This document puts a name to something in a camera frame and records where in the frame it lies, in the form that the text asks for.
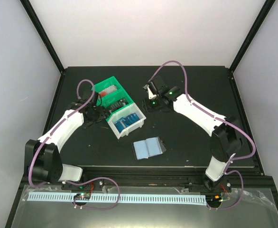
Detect green double compartment bin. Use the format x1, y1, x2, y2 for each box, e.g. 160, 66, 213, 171
95, 76, 134, 120

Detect right black frame post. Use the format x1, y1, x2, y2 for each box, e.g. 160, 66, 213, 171
229, 0, 277, 72

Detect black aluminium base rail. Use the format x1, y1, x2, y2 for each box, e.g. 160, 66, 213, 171
58, 166, 275, 190

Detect left black frame post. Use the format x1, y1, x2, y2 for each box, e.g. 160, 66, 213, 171
20, 0, 65, 73

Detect left circuit board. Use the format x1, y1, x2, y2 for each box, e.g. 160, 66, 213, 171
74, 193, 91, 201

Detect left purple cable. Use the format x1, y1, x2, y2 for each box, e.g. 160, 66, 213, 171
28, 79, 120, 211

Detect red and white cards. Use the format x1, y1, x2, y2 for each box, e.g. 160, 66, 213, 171
99, 85, 117, 97

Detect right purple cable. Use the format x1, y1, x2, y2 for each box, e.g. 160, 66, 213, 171
150, 60, 257, 211

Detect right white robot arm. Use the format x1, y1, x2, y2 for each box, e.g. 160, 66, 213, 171
142, 90, 243, 191

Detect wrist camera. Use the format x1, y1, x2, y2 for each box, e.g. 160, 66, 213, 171
143, 76, 169, 100
91, 92, 102, 106

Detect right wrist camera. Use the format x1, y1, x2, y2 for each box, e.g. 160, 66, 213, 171
143, 76, 169, 100

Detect white plastic card bin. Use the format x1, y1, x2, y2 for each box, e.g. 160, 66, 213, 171
107, 103, 146, 139

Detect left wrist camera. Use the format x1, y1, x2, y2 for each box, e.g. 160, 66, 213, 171
91, 92, 102, 106

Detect purple cable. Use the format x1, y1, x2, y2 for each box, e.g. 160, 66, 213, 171
28, 79, 120, 211
150, 60, 257, 211

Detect blue cards in bin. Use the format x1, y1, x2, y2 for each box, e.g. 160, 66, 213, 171
114, 113, 140, 133

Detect black frame post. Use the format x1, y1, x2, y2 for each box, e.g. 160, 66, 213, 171
229, 0, 277, 72
20, 0, 65, 73

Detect right circuit board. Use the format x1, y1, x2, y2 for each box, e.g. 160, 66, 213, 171
206, 194, 231, 203

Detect circuit board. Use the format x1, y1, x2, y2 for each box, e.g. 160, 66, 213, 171
74, 193, 91, 201
206, 194, 231, 203

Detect white slotted cable duct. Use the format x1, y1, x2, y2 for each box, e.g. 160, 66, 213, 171
27, 192, 207, 206

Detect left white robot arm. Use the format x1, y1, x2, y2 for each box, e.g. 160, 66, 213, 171
24, 102, 109, 190

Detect clear sleeve card holder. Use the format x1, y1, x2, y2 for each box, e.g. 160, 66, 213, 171
132, 137, 166, 160

